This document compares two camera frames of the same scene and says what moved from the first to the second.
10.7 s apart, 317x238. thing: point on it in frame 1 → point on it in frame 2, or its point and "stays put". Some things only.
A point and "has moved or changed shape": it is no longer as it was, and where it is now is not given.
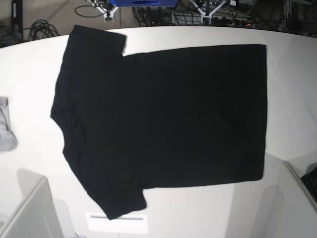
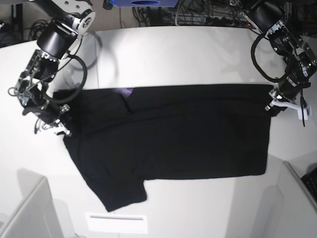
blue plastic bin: (144, 3) stays put
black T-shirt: (170, 119) has moved or changed shape
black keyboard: (310, 179) stays put
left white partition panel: (39, 215) stays put
